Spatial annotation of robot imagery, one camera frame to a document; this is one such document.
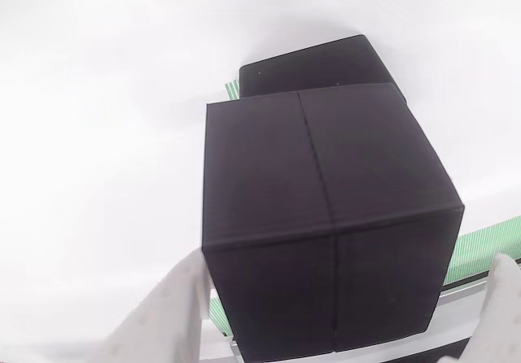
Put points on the metal table edge rail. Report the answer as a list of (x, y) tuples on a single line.
[(460, 310)]

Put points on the green striped square marker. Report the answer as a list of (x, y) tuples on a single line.
[(231, 90)]

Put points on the black cube with seam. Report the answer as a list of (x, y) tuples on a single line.
[(325, 216)]

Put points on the black partition panel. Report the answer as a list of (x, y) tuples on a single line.
[(439, 351)]

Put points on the green striped edge strip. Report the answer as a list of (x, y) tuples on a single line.
[(488, 249)]

